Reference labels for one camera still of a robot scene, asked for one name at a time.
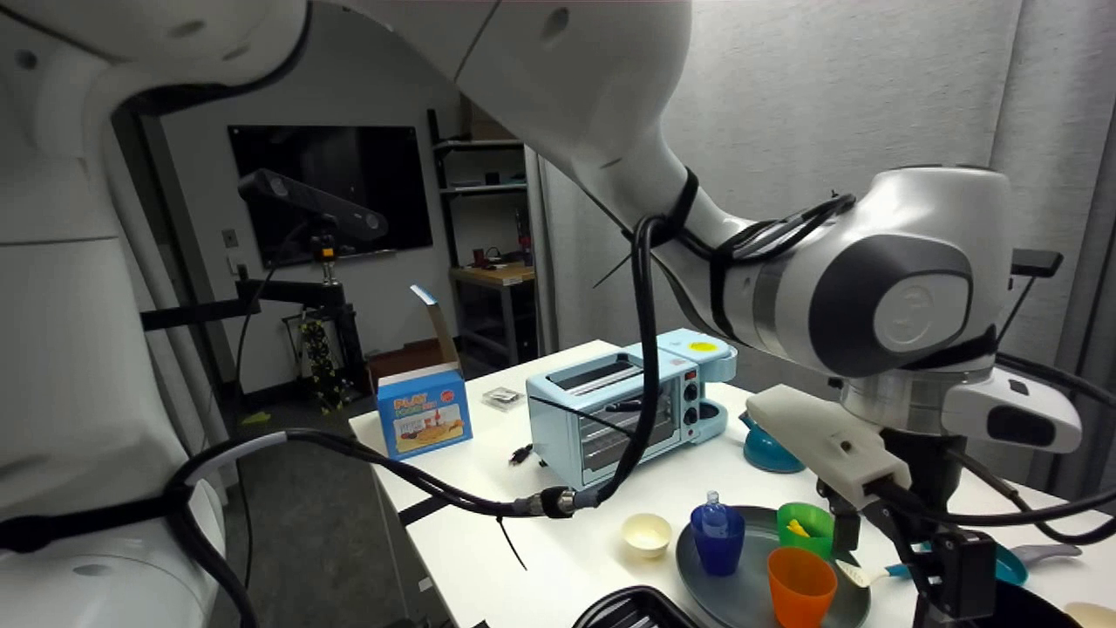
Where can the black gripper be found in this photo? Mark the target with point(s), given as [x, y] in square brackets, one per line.
[925, 477]

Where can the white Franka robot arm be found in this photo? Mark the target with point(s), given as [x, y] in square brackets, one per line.
[558, 72]

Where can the cream toy utensil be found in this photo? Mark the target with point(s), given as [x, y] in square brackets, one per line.
[858, 574]

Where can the small yellow toy piece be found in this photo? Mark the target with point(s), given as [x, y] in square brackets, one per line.
[796, 527]

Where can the black pot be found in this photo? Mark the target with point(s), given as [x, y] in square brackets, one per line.
[1029, 607]

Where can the cream round plush toy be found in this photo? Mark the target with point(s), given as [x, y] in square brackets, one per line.
[1098, 617]

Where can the light blue toy toaster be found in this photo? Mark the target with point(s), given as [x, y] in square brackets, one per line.
[581, 422]

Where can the small teal spoon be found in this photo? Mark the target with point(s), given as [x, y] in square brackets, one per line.
[900, 571]

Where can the green plastic cup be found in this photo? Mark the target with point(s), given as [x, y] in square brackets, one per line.
[815, 543]

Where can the orange plastic cup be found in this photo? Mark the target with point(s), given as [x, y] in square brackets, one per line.
[805, 587]

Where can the teal bowl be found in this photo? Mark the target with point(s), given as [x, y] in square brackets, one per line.
[768, 450]

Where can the blue plastic cup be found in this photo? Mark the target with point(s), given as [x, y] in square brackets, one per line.
[718, 547]

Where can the grey round plate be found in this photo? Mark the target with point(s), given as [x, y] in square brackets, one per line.
[720, 594]

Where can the small cream bowl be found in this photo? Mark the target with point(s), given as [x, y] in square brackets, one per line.
[648, 539]

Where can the light blue box yellow spot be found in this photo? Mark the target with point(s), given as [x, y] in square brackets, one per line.
[691, 351]

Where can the small grey card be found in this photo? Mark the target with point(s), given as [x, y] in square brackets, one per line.
[505, 400]

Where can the grey white curtain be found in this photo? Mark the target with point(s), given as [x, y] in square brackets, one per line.
[815, 93]

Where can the black tape strip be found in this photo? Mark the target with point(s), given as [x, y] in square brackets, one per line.
[420, 511]

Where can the wooden side table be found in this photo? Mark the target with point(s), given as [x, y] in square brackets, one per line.
[492, 282]

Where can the blue picture box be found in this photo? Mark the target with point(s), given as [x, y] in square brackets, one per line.
[424, 413]

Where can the brown low cardboard box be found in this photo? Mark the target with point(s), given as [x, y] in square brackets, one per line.
[404, 356]

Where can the dark shelf unit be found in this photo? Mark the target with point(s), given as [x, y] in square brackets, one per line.
[490, 175]

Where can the tan cardboard box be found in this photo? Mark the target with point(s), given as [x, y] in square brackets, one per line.
[492, 123]

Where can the small electrical box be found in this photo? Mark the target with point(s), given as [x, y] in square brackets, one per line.
[312, 351]

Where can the grey pleated curtain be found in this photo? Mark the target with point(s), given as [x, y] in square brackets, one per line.
[161, 255]

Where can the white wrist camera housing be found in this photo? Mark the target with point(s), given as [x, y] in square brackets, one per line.
[823, 437]

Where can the black camera bar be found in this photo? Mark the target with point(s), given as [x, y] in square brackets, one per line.
[1037, 264]

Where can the black wall monitor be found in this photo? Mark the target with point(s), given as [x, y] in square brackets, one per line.
[302, 150]

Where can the wall outlet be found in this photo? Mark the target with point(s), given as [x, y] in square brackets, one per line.
[229, 235]

